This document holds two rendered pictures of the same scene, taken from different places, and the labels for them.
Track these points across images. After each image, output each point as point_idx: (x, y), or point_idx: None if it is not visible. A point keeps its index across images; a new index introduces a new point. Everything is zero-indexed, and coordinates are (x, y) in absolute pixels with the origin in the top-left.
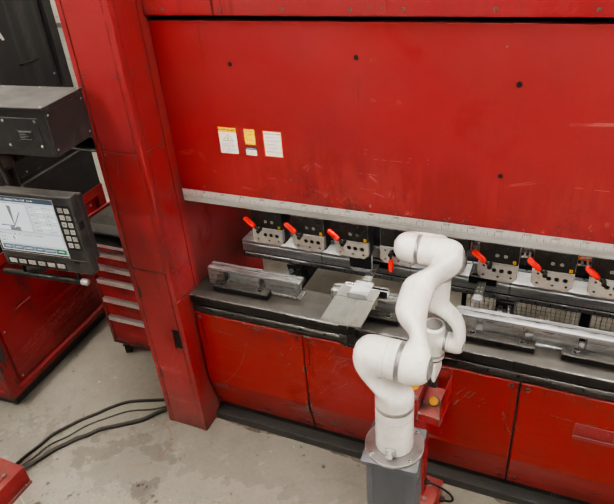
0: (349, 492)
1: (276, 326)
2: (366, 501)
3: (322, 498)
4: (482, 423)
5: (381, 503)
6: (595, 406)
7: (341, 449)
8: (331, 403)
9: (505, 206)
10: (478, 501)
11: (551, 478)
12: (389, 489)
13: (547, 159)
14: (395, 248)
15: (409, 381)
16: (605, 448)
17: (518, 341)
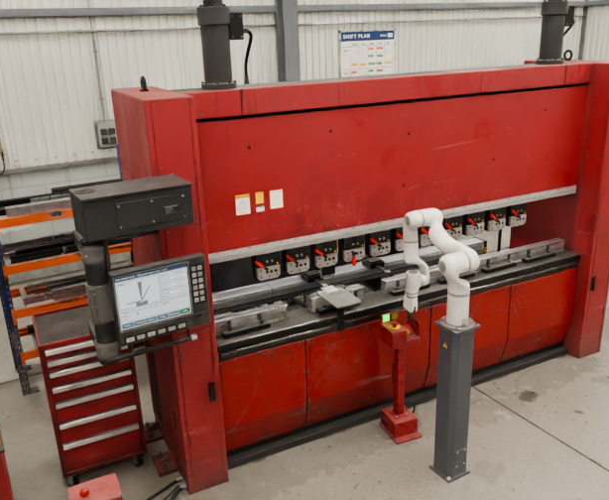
0: (360, 446)
1: (286, 341)
2: (374, 443)
3: (351, 458)
4: (415, 347)
5: (462, 361)
6: None
7: (328, 431)
8: (323, 390)
9: (407, 202)
10: (419, 409)
11: None
12: (466, 347)
13: (423, 170)
14: (412, 220)
15: (476, 266)
16: None
17: None
